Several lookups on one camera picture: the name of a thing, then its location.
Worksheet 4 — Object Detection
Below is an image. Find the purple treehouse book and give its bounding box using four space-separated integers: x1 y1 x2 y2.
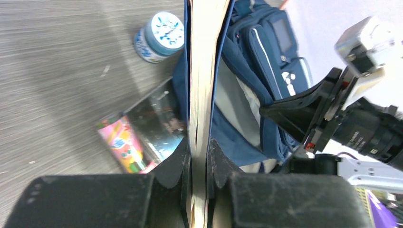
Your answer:
365 190 397 228

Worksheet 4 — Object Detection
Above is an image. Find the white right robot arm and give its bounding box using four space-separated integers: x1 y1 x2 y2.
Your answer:
260 68 403 193

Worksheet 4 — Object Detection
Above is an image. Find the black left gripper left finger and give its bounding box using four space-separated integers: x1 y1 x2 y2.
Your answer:
5 138 191 228

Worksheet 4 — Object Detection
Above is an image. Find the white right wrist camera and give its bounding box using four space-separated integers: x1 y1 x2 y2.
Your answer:
335 16 403 110

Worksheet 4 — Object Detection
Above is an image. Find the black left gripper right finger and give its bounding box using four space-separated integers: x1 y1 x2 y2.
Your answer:
207 139 373 228

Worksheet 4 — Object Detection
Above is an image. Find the landscape cover book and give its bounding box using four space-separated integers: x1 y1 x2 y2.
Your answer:
186 0 234 228

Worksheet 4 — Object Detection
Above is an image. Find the blue white round jar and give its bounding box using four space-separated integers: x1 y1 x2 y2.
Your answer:
134 11 185 63

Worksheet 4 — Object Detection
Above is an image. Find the navy blue backpack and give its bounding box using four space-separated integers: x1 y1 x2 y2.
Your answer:
173 0 311 166

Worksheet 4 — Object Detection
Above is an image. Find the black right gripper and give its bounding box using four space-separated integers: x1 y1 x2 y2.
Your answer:
259 68 357 154

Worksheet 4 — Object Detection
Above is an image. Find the blue Wuthering Heights book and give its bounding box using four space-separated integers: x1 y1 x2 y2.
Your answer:
125 79 187 163

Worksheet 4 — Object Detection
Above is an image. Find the pink highlighter marker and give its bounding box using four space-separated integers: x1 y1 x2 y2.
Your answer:
96 113 157 173

